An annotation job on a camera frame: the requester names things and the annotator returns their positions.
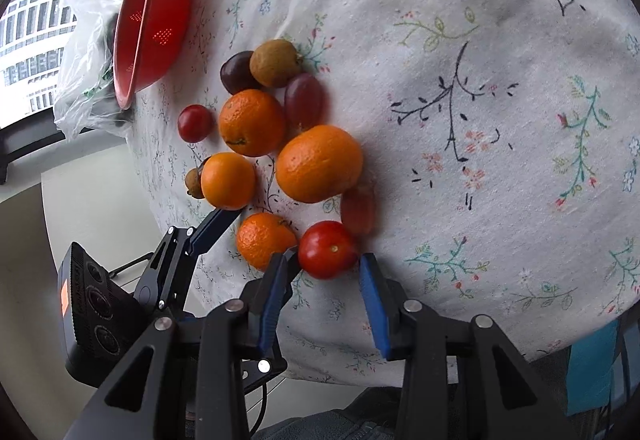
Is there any large orange mandarin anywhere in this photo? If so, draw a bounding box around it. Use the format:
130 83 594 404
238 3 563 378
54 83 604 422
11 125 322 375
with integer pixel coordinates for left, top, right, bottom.
275 124 364 204

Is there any floral white tablecloth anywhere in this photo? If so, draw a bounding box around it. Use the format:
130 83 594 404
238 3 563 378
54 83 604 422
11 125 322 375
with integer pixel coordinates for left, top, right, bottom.
122 0 640 388

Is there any small red cherry tomato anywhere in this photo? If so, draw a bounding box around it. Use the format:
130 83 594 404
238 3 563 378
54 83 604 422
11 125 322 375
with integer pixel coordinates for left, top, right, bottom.
177 104 214 144

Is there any dark window frame bar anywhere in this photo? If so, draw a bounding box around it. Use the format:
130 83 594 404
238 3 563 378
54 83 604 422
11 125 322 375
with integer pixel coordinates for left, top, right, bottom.
0 117 68 186

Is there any blue cloth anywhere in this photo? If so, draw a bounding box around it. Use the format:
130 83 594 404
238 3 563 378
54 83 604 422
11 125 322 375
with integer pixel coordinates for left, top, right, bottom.
565 320 626 416

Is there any clear plastic bag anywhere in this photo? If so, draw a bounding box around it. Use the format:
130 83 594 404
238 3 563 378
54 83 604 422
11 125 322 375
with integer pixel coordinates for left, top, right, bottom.
52 0 135 141

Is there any red grape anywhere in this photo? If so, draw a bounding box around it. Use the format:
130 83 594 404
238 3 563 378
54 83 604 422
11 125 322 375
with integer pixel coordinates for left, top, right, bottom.
340 185 377 237
284 72 325 131

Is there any dark purple plum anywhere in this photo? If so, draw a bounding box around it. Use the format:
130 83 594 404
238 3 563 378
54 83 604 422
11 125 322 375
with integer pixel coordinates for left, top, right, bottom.
220 51 262 91

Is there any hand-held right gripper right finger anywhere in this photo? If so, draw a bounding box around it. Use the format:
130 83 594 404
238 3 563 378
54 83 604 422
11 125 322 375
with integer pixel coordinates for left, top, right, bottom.
358 252 576 440

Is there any black cable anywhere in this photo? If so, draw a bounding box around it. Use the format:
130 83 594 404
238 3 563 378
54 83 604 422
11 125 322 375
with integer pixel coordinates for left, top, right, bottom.
248 382 273 438

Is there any red plastic colander bowl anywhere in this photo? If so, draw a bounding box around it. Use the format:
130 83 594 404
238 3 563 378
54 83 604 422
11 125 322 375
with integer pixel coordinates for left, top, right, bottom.
112 0 195 110

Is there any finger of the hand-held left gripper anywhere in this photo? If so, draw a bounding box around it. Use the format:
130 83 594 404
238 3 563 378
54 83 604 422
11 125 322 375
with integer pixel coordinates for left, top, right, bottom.
241 356 288 388
132 206 244 321

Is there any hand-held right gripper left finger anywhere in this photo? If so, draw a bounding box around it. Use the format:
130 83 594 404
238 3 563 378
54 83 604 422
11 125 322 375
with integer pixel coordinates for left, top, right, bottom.
62 246 301 440

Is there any brown round fruit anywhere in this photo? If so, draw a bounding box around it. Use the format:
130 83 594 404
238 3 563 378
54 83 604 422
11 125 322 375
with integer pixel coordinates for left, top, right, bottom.
249 39 303 89

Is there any small yellow-brown longan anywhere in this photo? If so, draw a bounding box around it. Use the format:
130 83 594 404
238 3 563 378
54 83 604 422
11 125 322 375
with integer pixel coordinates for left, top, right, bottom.
184 167 207 200

